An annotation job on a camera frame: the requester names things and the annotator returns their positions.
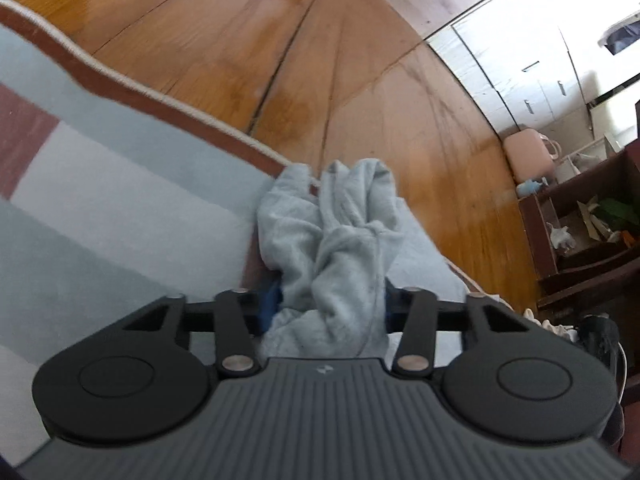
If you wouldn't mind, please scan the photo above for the patterned grey pink rug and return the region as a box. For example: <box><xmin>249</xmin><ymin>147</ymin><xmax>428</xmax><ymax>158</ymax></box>
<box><xmin>0</xmin><ymin>0</ymin><xmax>506</xmax><ymax>467</ymax></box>

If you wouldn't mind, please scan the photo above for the white cabinet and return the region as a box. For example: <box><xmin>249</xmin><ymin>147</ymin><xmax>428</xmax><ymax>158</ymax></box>
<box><xmin>425</xmin><ymin>0</ymin><xmax>640</xmax><ymax>137</ymax></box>

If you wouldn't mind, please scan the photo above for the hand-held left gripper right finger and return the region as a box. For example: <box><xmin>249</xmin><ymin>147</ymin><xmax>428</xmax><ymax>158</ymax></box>
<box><xmin>384</xmin><ymin>281</ymin><xmax>533</xmax><ymax>377</ymax></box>

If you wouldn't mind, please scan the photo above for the light grey sweatshirt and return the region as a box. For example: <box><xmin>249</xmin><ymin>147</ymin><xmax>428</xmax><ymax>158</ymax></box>
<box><xmin>256</xmin><ymin>157</ymin><xmax>470</xmax><ymax>361</ymax></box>

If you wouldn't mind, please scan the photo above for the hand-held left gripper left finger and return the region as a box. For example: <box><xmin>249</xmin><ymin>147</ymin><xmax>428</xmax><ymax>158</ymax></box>
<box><xmin>120</xmin><ymin>285</ymin><xmax>284</xmax><ymax>379</ymax></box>

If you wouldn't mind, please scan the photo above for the dark wooden shelf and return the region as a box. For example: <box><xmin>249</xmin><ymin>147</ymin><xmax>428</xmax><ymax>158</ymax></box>
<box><xmin>517</xmin><ymin>139</ymin><xmax>640</xmax><ymax>312</ymax></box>

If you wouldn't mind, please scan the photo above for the small white figure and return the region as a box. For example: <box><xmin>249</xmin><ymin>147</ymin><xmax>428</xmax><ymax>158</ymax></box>
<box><xmin>549</xmin><ymin>224</ymin><xmax>574</xmax><ymax>252</ymax></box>

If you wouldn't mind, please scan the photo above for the white fuzzy cloth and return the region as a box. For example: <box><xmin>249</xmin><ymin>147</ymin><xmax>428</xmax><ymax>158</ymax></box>
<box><xmin>522</xmin><ymin>307</ymin><xmax>578</xmax><ymax>343</ymax></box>

